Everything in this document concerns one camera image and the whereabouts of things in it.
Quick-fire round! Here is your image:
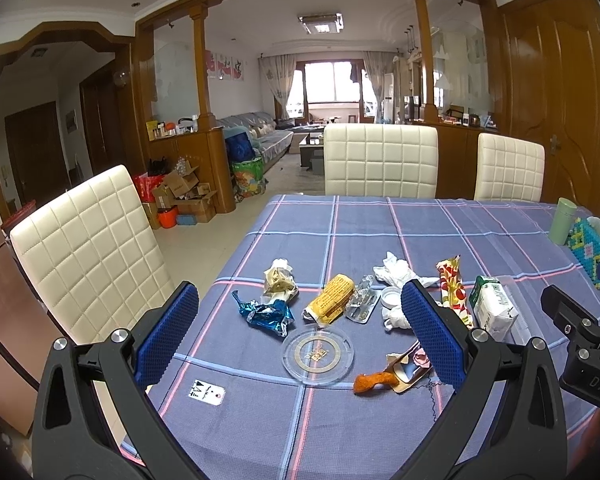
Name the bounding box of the orange bucket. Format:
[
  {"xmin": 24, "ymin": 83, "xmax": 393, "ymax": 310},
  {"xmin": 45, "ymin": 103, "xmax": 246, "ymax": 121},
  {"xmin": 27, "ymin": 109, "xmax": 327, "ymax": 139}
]
[{"xmin": 158, "ymin": 207, "xmax": 178, "ymax": 229}]

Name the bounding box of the blue foil wrapper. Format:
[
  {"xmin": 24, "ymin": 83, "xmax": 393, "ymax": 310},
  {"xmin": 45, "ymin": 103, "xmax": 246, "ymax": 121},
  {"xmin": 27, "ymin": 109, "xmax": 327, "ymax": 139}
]
[{"xmin": 232, "ymin": 290, "xmax": 294, "ymax": 339}]

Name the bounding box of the green printed bag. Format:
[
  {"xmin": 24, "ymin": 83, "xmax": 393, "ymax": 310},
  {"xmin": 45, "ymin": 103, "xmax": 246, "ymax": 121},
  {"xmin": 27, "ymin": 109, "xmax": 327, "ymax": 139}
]
[{"xmin": 230, "ymin": 157, "xmax": 266, "ymax": 200}]

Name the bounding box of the cream chair right far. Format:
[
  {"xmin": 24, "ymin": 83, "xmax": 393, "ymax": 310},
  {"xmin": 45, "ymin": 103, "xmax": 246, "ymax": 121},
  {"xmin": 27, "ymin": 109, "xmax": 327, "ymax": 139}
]
[{"xmin": 474, "ymin": 132, "xmax": 545, "ymax": 203}]

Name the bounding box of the red gold snack wrapper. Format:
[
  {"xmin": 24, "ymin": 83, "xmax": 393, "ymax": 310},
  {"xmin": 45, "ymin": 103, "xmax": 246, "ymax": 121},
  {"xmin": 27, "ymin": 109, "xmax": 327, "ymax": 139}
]
[{"xmin": 436, "ymin": 255, "xmax": 475, "ymax": 330}]

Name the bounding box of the white paper tag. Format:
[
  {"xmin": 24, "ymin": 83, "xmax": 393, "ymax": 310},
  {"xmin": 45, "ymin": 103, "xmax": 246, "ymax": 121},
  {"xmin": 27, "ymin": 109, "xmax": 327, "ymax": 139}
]
[{"xmin": 188, "ymin": 379, "xmax": 225, "ymax": 406}]

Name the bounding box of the ceiling lamp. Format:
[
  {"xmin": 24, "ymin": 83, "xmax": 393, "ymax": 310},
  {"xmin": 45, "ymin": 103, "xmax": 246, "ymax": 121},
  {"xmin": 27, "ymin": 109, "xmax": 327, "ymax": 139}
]
[{"xmin": 298, "ymin": 12, "xmax": 344, "ymax": 35}]

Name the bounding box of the yellow snack package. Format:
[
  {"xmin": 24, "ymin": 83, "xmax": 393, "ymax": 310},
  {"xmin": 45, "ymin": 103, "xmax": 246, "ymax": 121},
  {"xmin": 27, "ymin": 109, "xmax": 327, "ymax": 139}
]
[{"xmin": 302, "ymin": 274, "xmax": 355, "ymax": 327}]

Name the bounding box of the brown wooden door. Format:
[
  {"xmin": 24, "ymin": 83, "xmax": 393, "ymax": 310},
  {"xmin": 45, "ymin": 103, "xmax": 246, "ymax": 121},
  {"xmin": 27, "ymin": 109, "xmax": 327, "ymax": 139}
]
[{"xmin": 500, "ymin": 0, "xmax": 600, "ymax": 216}]

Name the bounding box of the beaded tissue box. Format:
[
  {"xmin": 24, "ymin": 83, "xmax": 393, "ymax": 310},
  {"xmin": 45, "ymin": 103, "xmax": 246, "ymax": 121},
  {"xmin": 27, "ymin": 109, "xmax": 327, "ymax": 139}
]
[{"xmin": 567, "ymin": 218, "xmax": 600, "ymax": 289}]

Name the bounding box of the silver blister pack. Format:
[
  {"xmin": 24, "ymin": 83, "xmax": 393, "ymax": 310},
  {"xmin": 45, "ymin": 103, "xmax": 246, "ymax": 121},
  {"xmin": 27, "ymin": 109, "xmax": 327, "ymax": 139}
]
[{"xmin": 344, "ymin": 275, "xmax": 380, "ymax": 324}]

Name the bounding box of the orange peel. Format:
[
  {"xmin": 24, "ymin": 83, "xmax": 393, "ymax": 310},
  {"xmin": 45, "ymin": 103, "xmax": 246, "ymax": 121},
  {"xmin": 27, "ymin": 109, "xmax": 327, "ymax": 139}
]
[{"xmin": 353, "ymin": 370, "xmax": 400, "ymax": 394}]

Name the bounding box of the beige wrapper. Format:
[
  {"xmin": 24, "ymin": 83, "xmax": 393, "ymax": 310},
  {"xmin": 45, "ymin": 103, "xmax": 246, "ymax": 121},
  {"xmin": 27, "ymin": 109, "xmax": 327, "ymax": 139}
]
[{"xmin": 262, "ymin": 258, "xmax": 298, "ymax": 304}]

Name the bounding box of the cream chair at left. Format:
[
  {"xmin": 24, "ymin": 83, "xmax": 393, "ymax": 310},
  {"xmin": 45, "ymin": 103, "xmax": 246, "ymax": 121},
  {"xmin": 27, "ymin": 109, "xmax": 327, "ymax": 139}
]
[{"xmin": 10, "ymin": 165, "xmax": 175, "ymax": 344}]

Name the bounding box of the cream chair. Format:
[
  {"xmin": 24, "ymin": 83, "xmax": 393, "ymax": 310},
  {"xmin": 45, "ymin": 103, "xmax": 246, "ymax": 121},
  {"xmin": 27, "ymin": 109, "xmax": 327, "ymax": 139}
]
[
  {"xmin": 10, "ymin": 165, "xmax": 175, "ymax": 344},
  {"xmin": 323, "ymin": 124, "xmax": 439, "ymax": 198},
  {"xmin": 474, "ymin": 132, "xmax": 545, "ymax": 203}
]

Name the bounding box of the cardboard boxes pile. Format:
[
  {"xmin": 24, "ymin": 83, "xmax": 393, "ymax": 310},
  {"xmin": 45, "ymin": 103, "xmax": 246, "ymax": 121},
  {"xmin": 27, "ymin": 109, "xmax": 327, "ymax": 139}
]
[{"xmin": 135, "ymin": 159, "xmax": 216, "ymax": 229}]

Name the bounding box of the clear glass ashtray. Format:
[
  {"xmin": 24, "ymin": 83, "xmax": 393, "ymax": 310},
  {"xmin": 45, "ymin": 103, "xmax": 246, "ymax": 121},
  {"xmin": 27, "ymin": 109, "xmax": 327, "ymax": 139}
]
[{"xmin": 282, "ymin": 327, "xmax": 354, "ymax": 387}]

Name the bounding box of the wooden partition counter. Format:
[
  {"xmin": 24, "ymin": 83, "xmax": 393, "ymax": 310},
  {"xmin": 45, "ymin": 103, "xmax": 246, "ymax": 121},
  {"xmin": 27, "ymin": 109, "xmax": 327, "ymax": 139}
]
[{"xmin": 146, "ymin": 127, "xmax": 236, "ymax": 214}]

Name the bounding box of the blue plaid tablecloth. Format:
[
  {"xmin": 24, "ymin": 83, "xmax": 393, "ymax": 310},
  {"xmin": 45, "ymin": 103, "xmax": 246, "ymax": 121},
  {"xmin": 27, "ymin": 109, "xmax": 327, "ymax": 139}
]
[{"xmin": 150, "ymin": 195, "xmax": 600, "ymax": 479}]

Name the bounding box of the coffee table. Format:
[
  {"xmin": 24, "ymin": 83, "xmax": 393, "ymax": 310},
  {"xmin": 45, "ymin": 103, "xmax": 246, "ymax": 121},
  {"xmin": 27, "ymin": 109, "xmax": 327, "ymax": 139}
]
[{"xmin": 299, "ymin": 134, "xmax": 324, "ymax": 169}]

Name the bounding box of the white jar lid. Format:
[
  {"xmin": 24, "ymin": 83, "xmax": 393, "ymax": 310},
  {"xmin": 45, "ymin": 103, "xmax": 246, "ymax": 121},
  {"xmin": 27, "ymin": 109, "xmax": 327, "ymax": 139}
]
[{"xmin": 380, "ymin": 286, "xmax": 401, "ymax": 310}]

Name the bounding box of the green white milk carton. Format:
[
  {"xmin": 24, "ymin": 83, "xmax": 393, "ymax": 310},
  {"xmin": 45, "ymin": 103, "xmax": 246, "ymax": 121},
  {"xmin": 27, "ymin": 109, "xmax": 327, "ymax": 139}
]
[{"xmin": 469, "ymin": 275, "xmax": 518, "ymax": 341}]

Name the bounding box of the green plastic cup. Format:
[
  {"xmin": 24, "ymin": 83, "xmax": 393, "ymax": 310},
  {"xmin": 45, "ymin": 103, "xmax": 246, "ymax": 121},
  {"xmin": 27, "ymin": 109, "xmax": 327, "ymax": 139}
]
[{"xmin": 548, "ymin": 197, "xmax": 577, "ymax": 246}]

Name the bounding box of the grey sofa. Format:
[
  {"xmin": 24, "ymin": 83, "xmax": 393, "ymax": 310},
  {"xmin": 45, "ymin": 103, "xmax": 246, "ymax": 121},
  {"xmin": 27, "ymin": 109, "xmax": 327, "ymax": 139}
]
[{"xmin": 216, "ymin": 112, "xmax": 294, "ymax": 171}]

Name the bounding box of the cream chair middle far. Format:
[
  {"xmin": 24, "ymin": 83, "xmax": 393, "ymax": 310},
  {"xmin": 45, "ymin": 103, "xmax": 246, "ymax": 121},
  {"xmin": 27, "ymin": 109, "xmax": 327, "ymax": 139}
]
[{"xmin": 323, "ymin": 124, "xmax": 439, "ymax": 198}]

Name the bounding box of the white tissue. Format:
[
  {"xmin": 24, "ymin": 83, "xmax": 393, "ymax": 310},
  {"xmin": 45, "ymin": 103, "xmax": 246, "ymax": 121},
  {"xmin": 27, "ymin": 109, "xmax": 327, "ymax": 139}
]
[{"xmin": 373, "ymin": 252, "xmax": 439, "ymax": 332}]

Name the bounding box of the window with curtains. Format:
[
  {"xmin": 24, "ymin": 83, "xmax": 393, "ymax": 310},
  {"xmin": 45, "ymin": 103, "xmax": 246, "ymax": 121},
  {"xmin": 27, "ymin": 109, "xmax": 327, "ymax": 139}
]
[{"xmin": 259, "ymin": 51, "xmax": 394, "ymax": 124}]

